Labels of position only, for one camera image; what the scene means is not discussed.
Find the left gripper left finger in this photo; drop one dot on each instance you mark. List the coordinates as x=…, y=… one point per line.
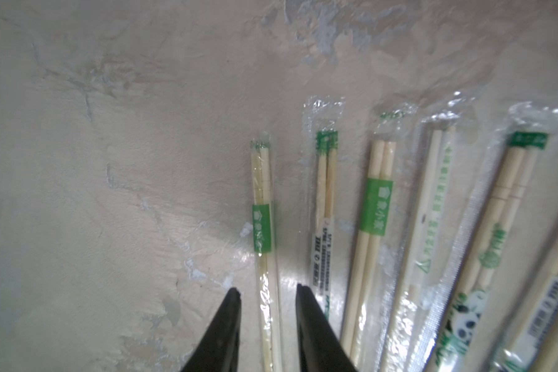
x=219, y=348

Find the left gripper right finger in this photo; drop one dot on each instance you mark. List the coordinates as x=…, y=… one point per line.
x=319, y=349

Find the chopsticks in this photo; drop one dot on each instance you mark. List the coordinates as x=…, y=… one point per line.
x=372, y=225
x=531, y=126
x=534, y=318
x=322, y=115
x=414, y=291
x=266, y=254

